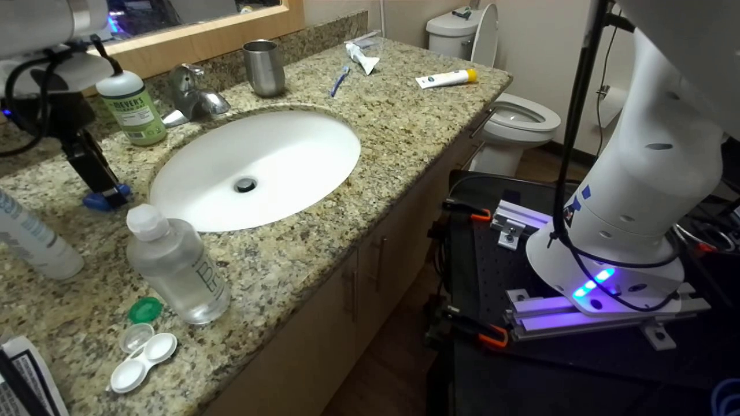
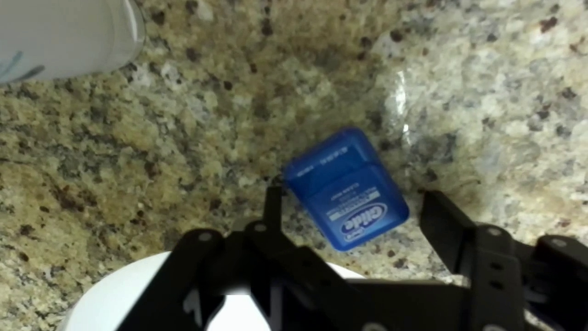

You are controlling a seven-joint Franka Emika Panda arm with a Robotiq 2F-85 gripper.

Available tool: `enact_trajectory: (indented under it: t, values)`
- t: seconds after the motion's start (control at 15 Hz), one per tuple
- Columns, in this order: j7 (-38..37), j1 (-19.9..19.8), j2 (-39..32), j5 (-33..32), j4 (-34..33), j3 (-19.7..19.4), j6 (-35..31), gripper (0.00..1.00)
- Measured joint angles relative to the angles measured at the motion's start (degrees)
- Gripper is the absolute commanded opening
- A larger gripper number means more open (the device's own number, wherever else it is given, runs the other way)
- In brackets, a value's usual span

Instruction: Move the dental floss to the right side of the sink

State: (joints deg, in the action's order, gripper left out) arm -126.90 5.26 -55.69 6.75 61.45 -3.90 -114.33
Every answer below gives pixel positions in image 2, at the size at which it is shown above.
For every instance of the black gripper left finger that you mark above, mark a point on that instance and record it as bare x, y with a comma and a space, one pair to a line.
258, 288

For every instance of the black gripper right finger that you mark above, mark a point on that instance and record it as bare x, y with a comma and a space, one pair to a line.
521, 288

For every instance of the blue dental floss box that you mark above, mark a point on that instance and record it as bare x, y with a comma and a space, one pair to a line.
343, 185

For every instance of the white oval sink basin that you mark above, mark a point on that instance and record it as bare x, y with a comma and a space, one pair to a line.
104, 306

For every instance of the white CeraVe lotion bottle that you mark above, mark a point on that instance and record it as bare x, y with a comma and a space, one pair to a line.
61, 38

